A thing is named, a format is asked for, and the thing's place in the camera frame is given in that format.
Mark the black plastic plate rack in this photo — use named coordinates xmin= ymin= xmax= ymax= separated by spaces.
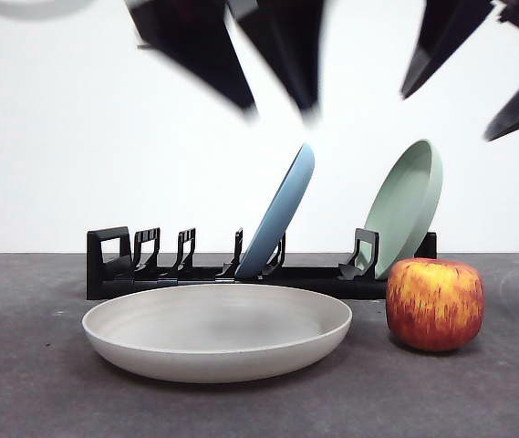
xmin=86 ymin=225 xmax=439 ymax=302

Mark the red and yellow apple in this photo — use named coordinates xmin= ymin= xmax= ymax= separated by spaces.
xmin=385 ymin=256 xmax=485 ymax=353

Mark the blue plate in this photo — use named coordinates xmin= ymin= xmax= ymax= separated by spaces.
xmin=234 ymin=141 xmax=317 ymax=280

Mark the green plate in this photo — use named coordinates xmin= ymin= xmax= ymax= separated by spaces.
xmin=360 ymin=138 xmax=445 ymax=281

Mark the pale cream yellow plate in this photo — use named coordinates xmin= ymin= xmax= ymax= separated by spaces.
xmin=81 ymin=283 xmax=354 ymax=384

